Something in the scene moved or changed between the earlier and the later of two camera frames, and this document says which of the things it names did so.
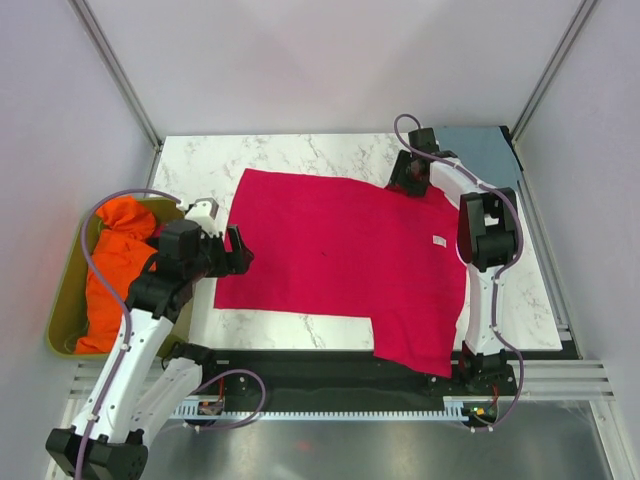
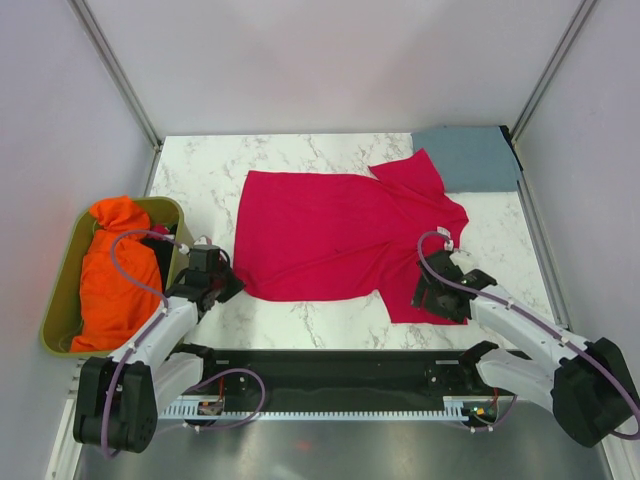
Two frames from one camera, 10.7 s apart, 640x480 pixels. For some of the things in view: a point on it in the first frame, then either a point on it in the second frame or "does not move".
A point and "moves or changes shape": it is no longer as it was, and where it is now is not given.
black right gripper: [398, 176] to [422, 285]
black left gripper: [234, 262] to [234, 284]
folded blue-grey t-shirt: [483, 151] does not move
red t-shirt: [343, 246] moves or changes shape
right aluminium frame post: [583, 14] does not move
